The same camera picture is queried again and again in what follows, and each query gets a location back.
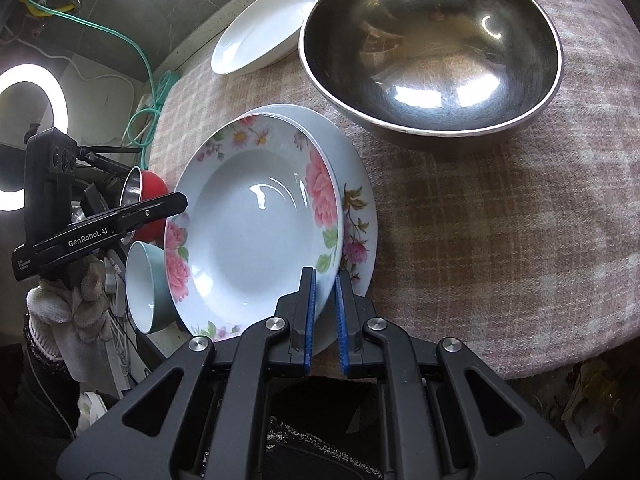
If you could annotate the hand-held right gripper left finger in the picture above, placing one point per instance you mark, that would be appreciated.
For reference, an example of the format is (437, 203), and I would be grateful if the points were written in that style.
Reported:
(310, 320)

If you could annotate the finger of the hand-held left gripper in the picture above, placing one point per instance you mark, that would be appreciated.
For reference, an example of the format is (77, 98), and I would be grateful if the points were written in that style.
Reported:
(160, 206)

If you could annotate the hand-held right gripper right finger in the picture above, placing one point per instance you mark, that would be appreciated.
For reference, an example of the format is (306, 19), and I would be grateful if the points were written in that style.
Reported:
(341, 325)

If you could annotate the red bowl steel interior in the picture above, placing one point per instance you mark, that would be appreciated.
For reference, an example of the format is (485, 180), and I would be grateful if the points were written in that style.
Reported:
(150, 185)

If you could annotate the light blue bowl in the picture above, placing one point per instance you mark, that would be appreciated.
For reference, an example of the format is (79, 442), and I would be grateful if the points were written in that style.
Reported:
(145, 285)

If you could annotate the pink floral plate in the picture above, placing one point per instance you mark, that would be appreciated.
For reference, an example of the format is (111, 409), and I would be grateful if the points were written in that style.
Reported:
(250, 240)

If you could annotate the large white floral-edge plate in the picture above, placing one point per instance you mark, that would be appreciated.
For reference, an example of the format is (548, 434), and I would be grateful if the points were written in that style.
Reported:
(350, 160)

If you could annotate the white grey-leaf plate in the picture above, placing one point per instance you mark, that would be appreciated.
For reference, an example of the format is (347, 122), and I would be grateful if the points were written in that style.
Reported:
(260, 30)

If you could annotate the large steel bowl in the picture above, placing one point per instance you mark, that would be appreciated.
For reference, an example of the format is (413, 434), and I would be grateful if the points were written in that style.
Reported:
(430, 60)

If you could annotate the person's left forearm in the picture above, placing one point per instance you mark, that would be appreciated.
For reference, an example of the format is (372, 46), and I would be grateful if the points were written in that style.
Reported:
(45, 390)

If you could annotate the person's left hand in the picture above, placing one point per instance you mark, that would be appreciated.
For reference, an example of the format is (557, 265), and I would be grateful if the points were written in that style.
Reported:
(75, 310)

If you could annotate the dark knit clothing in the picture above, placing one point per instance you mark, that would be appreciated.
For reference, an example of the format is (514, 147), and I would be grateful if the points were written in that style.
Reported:
(320, 440)

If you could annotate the pink plaid cloth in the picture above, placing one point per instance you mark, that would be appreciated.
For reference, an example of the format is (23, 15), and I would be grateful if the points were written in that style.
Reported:
(475, 240)

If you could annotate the yellow pipe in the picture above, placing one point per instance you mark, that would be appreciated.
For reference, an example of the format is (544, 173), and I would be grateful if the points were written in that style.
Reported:
(60, 8)

